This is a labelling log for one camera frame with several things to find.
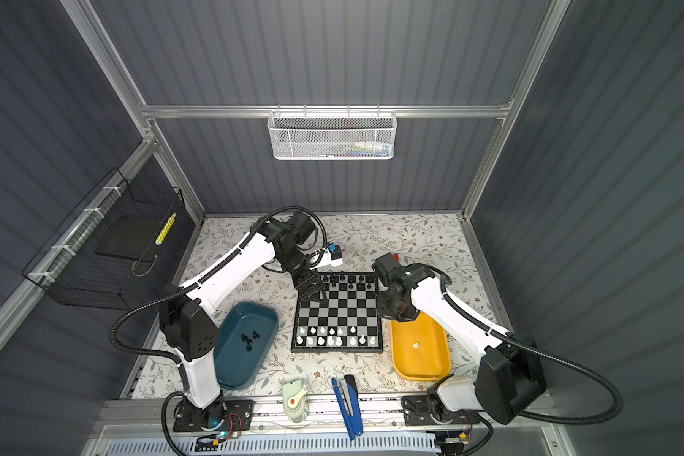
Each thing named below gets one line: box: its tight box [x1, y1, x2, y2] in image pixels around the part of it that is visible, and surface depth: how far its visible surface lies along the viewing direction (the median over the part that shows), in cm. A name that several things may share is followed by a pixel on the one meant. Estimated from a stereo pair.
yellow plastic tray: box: [390, 310, 452, 381], surface depth 85 cm
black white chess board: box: [290, 271, 384, 353], surface depth 91 cm
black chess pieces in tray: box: [240, 330, 261, 353], surface depth 88 cm
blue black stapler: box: [330, 374, 364, 440], surface depth 75 cm
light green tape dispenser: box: [282, 380, 310, 423], surface depth 72 cm
